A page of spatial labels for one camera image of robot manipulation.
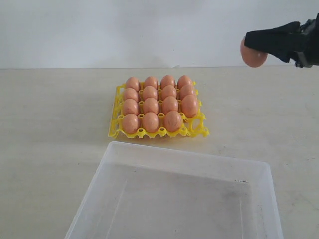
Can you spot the yellow plastic egg tray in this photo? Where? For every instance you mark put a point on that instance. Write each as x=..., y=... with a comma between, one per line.
x=191, y=127

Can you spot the clear plastic bin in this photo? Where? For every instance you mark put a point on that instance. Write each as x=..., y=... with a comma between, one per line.
x=144, y=192

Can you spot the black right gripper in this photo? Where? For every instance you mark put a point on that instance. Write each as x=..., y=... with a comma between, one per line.
x=290, y=41

